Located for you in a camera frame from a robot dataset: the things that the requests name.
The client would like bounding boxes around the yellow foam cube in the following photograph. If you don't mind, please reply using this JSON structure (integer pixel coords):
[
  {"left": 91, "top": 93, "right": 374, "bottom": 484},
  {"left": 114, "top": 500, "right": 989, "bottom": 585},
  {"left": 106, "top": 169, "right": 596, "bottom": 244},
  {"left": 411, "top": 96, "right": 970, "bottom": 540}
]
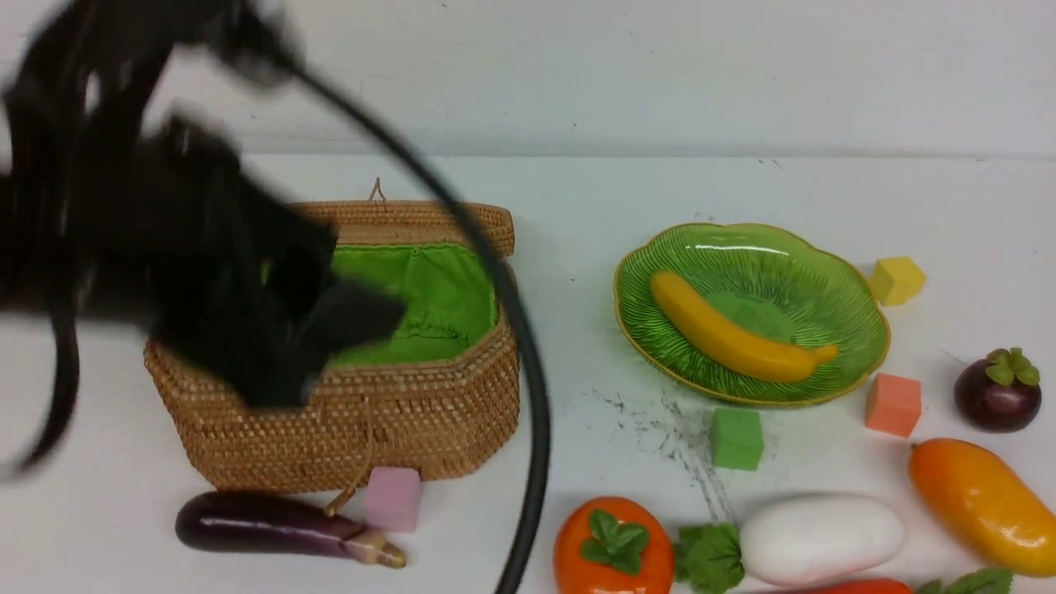
[{"left": 869, "top": 257, "right": 927, "bottom": 307}]

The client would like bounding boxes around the dark purple toy mangosteen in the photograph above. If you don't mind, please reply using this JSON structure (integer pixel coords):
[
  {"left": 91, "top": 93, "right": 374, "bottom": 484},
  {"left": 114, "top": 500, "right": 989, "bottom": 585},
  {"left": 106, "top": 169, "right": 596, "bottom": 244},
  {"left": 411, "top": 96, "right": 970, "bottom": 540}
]
[{"left": 954, "top": 347, "right": 1044, "bottom": 433}]

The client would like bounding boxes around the pink foam cube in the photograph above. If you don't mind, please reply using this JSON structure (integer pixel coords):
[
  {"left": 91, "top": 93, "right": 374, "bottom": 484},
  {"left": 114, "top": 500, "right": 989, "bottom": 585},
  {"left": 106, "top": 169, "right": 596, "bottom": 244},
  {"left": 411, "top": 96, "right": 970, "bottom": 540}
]
[{"left": 363, "top": 466, "right": 422, "bottom": 533}]

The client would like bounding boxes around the yellow toy banana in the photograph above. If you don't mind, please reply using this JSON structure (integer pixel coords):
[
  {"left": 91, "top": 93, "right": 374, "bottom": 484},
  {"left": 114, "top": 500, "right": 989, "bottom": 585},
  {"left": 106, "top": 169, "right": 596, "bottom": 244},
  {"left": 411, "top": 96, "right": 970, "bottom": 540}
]
[{"left": 650, "top": 271, "right": 840, "bottom": 383}]

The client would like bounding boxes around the purple toy eggplant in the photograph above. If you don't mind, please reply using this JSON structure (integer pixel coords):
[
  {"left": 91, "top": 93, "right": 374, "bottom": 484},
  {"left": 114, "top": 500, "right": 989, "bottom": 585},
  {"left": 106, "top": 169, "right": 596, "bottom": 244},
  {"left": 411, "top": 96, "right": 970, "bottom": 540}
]
[{"left": 174, "top": 490, "right": 408, "bottom": 570}]

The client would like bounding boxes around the orange foam cube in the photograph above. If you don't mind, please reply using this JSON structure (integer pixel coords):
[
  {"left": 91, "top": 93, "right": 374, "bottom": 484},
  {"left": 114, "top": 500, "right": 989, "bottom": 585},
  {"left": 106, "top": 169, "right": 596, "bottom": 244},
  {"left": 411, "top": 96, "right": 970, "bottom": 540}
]
[{"left": 865, "top": 373, "right": 922, "bottom": 437}]

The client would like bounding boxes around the woven rattan basket green lining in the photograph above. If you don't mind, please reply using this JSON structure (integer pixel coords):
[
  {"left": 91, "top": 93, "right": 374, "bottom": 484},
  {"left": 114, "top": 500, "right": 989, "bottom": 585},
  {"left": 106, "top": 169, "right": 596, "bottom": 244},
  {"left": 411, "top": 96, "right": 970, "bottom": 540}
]
[{"left": 144, "top": 243, "right": 521, "bottom": 493}]

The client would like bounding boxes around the green ribbed glass plate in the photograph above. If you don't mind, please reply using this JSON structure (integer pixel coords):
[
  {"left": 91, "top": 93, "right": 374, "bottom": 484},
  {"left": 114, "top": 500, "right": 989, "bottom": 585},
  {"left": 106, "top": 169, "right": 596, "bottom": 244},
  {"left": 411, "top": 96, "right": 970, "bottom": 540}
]
[{"left": 612, "top": 222, "right": 891, "bottom": 408}]

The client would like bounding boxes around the orange toy persimmon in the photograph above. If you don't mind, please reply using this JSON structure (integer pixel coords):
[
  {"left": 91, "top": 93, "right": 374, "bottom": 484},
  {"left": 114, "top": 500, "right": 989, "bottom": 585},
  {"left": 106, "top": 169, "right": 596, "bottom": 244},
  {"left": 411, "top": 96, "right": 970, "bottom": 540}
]
[{"left": 552, "top": 497, "right": 676, "bottom": 593}]

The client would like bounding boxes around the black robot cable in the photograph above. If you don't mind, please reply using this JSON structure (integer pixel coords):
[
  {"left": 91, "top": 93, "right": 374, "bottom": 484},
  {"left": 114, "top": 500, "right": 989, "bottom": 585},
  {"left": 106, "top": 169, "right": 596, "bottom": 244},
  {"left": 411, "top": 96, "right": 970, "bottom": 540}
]
[{"left": 8, "top": 49, "right": 552, "bottom": 594}]

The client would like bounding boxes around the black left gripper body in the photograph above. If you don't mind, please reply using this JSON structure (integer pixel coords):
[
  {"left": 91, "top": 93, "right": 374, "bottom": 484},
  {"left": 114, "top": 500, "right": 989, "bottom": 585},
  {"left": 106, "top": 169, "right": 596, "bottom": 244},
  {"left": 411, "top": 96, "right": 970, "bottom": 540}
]
[{"left": 152, "top": 191, "right": 408, "bottom": 413}]

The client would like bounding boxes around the orange yellow toy mango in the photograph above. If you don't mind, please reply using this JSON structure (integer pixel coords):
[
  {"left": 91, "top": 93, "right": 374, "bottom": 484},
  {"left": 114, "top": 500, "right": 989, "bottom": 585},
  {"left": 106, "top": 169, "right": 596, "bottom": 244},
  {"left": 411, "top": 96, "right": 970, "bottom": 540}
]
[{"left": 907, "top": 437, "right": 1055, "bottom": 578}]

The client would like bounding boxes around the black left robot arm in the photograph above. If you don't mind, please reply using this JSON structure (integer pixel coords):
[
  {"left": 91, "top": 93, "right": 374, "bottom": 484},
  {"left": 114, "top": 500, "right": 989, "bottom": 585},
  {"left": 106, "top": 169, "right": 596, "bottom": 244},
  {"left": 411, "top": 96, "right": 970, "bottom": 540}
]
[{"left": 3, "top": 1, "right": 407, "bottom": 410}]

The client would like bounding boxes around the woven rattan basket lid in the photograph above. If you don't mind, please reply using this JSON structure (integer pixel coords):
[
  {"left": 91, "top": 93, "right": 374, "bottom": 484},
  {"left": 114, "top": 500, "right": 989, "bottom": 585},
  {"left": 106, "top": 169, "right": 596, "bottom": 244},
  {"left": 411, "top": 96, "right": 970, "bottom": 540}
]
[{"left": 293, "top": 179, "right": 516, "bottom": 258}]

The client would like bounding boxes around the white toy radish with leaves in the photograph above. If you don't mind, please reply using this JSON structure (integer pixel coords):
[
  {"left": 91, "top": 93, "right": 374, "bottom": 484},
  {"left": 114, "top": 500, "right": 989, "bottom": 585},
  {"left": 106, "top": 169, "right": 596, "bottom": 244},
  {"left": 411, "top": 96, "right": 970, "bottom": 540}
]
[{"left": 674, "top": 493, "right": 908, "bottom": 593}]

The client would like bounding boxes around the green foam cube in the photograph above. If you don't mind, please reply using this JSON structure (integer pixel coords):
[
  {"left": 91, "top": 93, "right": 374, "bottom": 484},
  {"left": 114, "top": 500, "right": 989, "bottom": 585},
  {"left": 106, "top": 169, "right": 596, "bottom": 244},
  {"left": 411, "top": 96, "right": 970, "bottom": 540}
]
[{"left": 709, "top": 408, "right": 765, "bottom": 471}]

